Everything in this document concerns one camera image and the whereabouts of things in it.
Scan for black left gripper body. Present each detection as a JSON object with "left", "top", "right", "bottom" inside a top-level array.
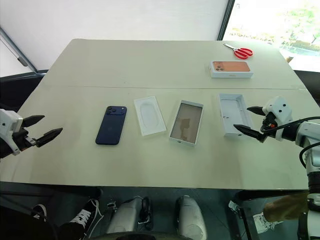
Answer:
[{"left": 11, "top": 126, "right": 38, "bottom": 152}]

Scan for silver robot leg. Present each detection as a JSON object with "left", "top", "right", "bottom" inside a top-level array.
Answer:
[
  {"left": 106, "top": 195, "right": 154, "bottom": 236},
  {"left": 174, "top": 194, "right": 209, "bottom": 240}
]

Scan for white moulded insert tray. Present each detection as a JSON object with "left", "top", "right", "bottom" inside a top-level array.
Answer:
[{"left": 133, "top": 95, "right": 168, "bottom": 137}]

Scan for white phone box lid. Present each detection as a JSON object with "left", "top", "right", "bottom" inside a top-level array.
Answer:
[{"left": 218, "top": 92, "right": 255, "bottom": 139}]

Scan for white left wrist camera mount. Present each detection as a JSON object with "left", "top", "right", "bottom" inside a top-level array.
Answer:
[{"left": 0, "top": 108, "right": 24, "bottom": 157}]

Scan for orange print phone box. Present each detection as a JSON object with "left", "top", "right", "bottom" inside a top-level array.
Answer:
[{"left": 208, "top": 59, "right": 256, "bottom": 79}]

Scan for dark blue smartphone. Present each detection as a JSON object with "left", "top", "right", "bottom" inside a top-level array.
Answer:
[{"left": 95, "top": 105, "right": 128, "bottom": 146}]

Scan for metal table leg bracket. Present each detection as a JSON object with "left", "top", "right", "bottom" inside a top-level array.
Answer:
[{"left": 227, "top": 199, "right": 251, "bottom": 240}]

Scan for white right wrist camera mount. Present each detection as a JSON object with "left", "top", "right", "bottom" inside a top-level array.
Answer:
[{"left": 261, "top": 95, "right": 294, "bottom": 124}]

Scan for dark window frame post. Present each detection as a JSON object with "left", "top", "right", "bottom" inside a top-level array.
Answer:
[{"left": 216, "top": 0, "right": 236, "bottom": 41}]

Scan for grey metal stand pole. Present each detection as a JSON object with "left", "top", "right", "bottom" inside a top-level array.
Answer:
[{"left": 0, "top": 25, "right": 39, "bottom": 74}]

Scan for white phone box base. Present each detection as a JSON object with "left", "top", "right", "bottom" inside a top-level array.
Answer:
[{"left": 168, "top": 99, "right": 204, "bottom": 149}]

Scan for person's bare hand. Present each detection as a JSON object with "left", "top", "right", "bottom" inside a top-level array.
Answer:
[{"left": 263, "top": 191, "right": 310, "bottom": 223}]

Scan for red handled scissors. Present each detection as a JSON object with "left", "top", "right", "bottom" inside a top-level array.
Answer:
[{"left": 222, "top": 42, "right": 255, "bottom": 60}]

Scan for black sneaker with white laces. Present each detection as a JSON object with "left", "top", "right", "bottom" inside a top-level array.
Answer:
[
  {"left": 30, "top": 203, "right": 49, "bottom": 222},
  {"left": 59, "top": 198, "right": 105, "bottom": 240}
]

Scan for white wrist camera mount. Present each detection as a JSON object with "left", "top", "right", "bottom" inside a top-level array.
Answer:
[
  {"left": 0, "top": 108, "right": 24, "bottom": 157},
  {"left": 261, "top": 95, "right": 294, "bottom": 124}
]

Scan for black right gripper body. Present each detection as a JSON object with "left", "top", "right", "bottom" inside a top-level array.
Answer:
[{"left": 260, "top": 112, "right": 278, "bottom": 143}]

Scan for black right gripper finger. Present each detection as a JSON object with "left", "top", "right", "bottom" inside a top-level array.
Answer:
[
  {"left": 233, "top": 124, "right": 266, "bottom": 144},
  {"left": 246, "top": 106, "right": 266, "bottom": 116}
]

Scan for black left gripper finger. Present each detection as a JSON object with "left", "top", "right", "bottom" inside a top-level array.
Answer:
[
  {"left": 22, "top": 114, "right": 46, "bottom": 129},
  {"left": 35, "top": 127, "right": 64, "bottom": 148}
]

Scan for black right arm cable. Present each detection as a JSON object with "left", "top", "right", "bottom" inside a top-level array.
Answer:
[{"left": 259, "top": 118, "right": 320, "bottom": 171}]

